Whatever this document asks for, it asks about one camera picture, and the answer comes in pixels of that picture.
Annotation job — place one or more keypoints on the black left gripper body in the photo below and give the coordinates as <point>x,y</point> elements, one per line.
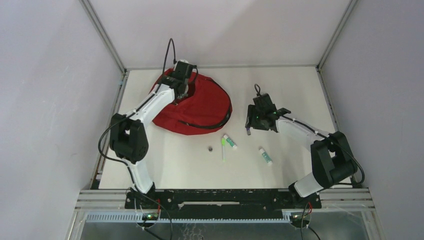
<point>169,76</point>

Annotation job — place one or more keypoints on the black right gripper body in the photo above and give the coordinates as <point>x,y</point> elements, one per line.
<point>258,122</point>

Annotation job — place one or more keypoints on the green white glue stick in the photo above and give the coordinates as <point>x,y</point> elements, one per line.
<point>266,156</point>
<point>230,141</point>

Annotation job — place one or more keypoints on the green capped white pen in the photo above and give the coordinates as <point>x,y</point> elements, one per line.
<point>223,143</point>

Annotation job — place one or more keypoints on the red student backpack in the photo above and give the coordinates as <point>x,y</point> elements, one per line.
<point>205,110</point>

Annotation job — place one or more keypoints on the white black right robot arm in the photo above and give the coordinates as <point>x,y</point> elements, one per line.
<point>332,160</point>

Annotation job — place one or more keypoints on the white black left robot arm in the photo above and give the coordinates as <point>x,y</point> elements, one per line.
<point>128,138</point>

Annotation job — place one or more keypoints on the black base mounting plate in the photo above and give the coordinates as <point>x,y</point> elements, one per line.
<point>170,199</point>

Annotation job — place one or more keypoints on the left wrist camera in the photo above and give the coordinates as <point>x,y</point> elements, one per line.
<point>183,61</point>

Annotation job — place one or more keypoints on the aluminium frame rail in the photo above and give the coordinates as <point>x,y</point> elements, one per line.
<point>102,32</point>

